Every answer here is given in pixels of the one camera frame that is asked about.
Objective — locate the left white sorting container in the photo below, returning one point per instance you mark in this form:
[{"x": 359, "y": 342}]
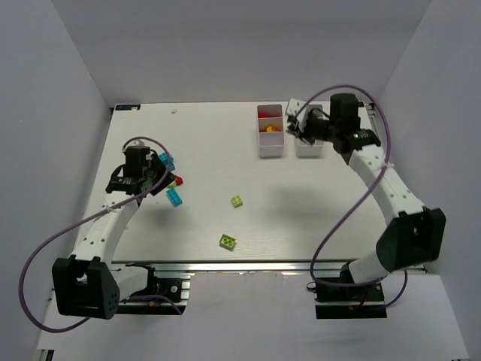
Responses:
[{"x": 270, "y": 132}]

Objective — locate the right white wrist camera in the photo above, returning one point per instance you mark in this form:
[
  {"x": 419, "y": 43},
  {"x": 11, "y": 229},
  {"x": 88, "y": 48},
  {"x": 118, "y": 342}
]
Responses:
[{"x": 296, "y": 108}]

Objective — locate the lime 2x2 lego brick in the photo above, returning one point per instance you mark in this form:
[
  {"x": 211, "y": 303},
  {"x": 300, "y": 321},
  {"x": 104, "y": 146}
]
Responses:
[{"x": 227, "y": 242}]

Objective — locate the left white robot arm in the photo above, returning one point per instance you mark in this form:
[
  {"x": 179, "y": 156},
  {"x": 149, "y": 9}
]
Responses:
[{"x": 85, "y": 284}]

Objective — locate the cyan 2x3 lego plate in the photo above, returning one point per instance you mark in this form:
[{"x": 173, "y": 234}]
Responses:
[{"x": 174, "y": 197}]

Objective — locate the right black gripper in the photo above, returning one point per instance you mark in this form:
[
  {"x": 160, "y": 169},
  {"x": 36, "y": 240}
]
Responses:
[{"x": 304, "y": 125}]

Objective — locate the aluminium table rail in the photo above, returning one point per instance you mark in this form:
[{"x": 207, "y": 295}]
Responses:
[{"x": 250, "y": 266}]

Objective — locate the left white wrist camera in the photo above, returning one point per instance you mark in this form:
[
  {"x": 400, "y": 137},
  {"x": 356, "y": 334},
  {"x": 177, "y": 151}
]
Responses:
[{"x": 137, "y": 144}]

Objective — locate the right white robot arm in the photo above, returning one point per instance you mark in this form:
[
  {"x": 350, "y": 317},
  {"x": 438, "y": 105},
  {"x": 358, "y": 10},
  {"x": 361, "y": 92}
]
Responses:
[{"x": 414, "y": 232}]

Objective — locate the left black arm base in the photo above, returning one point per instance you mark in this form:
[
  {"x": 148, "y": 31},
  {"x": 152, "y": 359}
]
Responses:
[{"x": 158, "y": 291}]

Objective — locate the pale green 2x2 lego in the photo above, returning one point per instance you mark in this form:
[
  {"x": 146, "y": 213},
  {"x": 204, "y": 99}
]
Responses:
[{"x": 236, "y": 201}]

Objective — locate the white sorting container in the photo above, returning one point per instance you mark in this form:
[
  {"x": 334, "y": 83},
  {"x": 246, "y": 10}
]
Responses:
[
  {"x": 304, "y": 149},
  {"x": 270, "y": 132}
]

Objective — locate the cyan arched lego brick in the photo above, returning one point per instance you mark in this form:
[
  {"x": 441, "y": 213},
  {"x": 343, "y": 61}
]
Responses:
[{"x": 167, "y": 160}]

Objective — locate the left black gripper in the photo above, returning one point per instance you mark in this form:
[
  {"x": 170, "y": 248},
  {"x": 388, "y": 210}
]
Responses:
[{"x": 158, "y": 174}]

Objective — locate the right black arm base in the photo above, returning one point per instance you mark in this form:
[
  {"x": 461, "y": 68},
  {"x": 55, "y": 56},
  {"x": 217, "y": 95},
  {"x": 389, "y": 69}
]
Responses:
[{"x": 334, "y": 301}]

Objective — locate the red curved lego piece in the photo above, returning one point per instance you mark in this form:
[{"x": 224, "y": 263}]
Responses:
[{"x": 267, "y": 113}]

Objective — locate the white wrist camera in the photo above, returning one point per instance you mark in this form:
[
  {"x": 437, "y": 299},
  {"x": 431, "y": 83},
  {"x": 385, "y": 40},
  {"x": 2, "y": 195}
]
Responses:
[
  {"x": 137, "y": 144},
  {"x": 296, "y": 108}
]

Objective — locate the right white sorting container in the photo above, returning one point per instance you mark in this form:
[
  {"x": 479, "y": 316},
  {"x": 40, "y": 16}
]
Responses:
[{"x": 304, "y": 149}]

